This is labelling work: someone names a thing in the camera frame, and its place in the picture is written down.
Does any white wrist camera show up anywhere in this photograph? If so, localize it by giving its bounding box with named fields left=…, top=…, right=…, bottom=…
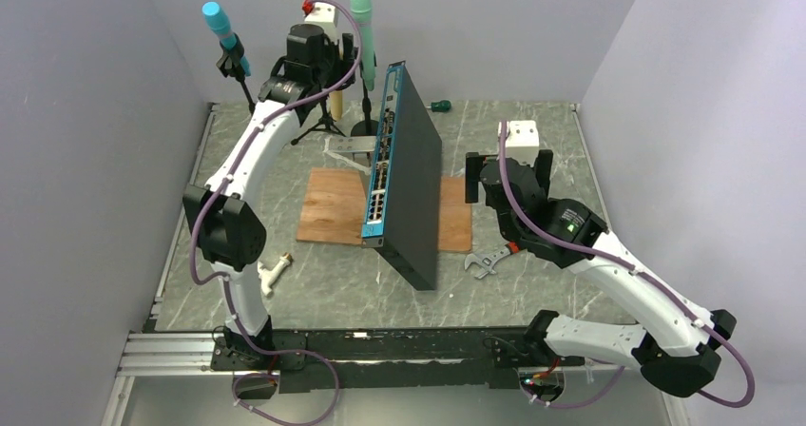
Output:
left=302, top=0, right=339, bottom=42
left=505, top=120, right=540, bottom=167

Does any wooden board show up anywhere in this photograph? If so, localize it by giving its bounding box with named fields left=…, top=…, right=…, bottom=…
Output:
left=296, top=167, right=472, bottom=253

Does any blue microphone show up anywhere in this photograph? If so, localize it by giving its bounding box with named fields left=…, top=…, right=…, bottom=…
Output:
left=201, top=1, right=251, bottom=76

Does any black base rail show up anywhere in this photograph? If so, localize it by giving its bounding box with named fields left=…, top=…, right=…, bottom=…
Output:
left=210, top=325, right=586, bottom=394

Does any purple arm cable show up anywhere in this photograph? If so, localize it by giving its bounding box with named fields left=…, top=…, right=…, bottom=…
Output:
left=497, top=120, right=757, bottom=411
left=188, top=0, right=367, bottom=426

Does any black tripod shock-mount stand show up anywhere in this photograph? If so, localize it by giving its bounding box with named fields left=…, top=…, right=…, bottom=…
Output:
left=290, top=97, right=345, bottom=145

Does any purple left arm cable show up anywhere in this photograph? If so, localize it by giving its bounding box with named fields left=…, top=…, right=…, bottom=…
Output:
left=188, top=0, right=367, bottom=426

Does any blue network switch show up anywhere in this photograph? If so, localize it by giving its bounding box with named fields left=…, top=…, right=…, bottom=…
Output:
left=361, top=61, right=442, bottom=291

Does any green microphone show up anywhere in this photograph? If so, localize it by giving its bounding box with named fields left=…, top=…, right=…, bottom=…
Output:
left=350, top=0, right=376, bottom=91

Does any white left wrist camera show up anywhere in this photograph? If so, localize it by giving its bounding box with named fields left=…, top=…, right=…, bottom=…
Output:
left=302, top=0, right=339, bottom=42

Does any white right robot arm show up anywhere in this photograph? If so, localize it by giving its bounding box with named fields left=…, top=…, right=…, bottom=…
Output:
left=465, top=149, right=737, bottom=397

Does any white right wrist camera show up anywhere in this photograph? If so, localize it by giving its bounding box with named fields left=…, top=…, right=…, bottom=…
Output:
left=505, top=120, right=540, bottom=167

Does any red-handled adjustable wrench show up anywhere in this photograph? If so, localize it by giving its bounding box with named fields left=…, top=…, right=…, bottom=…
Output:
left=464, top=242, right=521, bottom=280

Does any white pipe valve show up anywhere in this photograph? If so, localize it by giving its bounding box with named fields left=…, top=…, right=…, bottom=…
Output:
left=257, top=252, right=294, bottom=297

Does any grey metal bracket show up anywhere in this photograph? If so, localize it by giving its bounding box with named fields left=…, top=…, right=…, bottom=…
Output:
left=323, top=136, right=376, bottom=175

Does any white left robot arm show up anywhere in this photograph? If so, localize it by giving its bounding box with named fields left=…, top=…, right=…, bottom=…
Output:
left=183, top=23, right=363, bottom=369

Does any beige microphone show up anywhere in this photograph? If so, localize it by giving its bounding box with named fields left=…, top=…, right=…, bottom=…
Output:
left=329, top=40, right=345, bottom=122

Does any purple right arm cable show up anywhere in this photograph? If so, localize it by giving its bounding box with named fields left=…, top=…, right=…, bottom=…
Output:
left=497, top=120, right=757, bottom=411

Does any black green-mic stand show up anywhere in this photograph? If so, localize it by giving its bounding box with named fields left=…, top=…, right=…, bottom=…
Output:
left=351, top=62, right=378, bottom=137

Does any black round-base mic stand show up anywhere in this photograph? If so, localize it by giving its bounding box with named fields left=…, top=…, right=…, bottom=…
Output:
left=217, top=32, right=256, bottom=114

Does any green-handled screwdriver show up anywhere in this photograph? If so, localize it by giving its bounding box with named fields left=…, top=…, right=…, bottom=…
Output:
left=427, top=100, right=451, bottom=113

